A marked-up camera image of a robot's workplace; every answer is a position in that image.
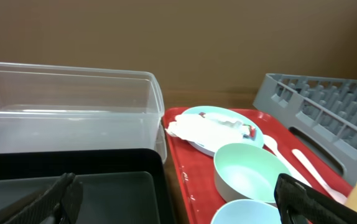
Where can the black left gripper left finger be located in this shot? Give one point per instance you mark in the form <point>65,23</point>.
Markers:
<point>60,203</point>

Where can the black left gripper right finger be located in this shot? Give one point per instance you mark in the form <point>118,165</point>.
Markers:
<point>300,204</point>

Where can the light blue bowl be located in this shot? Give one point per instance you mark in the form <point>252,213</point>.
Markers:
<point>246,211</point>

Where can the mint green bowl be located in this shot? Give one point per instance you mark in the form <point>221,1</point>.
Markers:
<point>243,171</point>

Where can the red snack wrapper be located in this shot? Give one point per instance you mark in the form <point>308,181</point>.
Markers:
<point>246,130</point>

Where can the white napkin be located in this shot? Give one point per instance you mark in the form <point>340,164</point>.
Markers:
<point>194,128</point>

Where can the grey dishwasher rack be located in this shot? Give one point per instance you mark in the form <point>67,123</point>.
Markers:
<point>322,109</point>

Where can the white plastic fork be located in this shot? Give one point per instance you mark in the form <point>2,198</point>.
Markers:
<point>337,196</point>

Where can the black plastic tray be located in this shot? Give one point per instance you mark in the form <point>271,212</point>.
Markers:
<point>119,185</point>

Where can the white plastic spoon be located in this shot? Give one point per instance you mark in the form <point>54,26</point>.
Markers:
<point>271,143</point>

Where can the clear plastic bin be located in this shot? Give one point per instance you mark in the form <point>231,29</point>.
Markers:
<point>56,108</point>

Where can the red serving tray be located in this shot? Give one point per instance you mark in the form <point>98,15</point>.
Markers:
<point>195,169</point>

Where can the light blue plate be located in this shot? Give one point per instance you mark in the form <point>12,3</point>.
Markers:
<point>210,151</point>

